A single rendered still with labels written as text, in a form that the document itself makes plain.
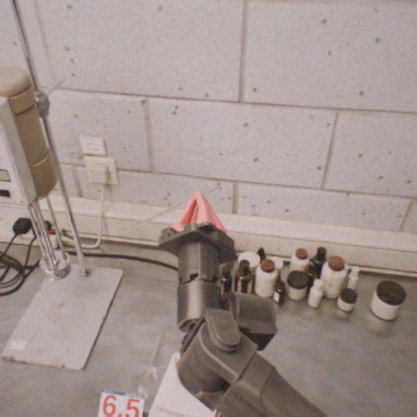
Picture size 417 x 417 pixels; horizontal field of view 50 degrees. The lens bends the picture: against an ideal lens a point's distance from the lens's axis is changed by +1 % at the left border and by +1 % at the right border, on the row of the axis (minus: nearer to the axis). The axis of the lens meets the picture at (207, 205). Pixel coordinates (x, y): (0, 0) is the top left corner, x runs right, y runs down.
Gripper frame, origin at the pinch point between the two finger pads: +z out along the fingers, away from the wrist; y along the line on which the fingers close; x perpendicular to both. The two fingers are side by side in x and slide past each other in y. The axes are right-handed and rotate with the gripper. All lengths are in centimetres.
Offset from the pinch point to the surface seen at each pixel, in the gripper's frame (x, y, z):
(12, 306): 71, -16, 5
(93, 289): 55, -28, 9
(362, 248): -5, -66, 17
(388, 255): -10, -71, 16
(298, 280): 9, -55, 8
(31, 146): 26.9, 12.9, 15.5
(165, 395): 27.9, -26.3, -20.1
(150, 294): 43, -37, 8
